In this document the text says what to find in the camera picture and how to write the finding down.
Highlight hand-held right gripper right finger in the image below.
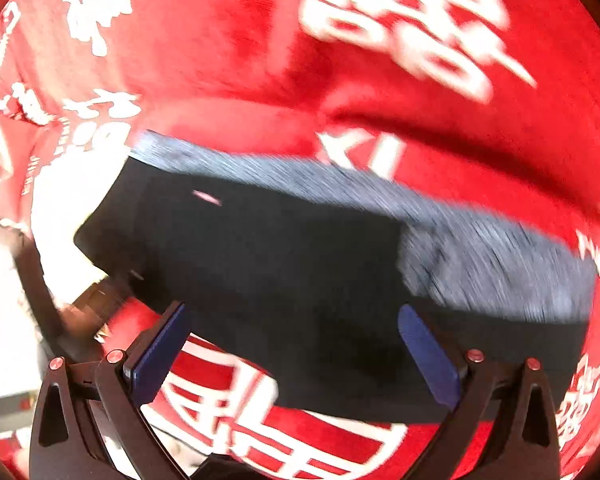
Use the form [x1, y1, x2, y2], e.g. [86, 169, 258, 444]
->
[397, 304, 563, 480]

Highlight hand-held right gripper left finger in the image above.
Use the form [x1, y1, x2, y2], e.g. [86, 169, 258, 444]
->
[29, 301, 193, 480]

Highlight black pants with patterned trim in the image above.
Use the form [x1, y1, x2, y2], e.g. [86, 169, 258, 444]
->
[74, 130, 598, 423]

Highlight person's black clothing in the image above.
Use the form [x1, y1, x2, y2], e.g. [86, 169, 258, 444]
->
[195, 452, 263, 480]

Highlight red printed blanket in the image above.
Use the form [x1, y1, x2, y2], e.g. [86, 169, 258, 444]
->
[0, 0, 600, 480]

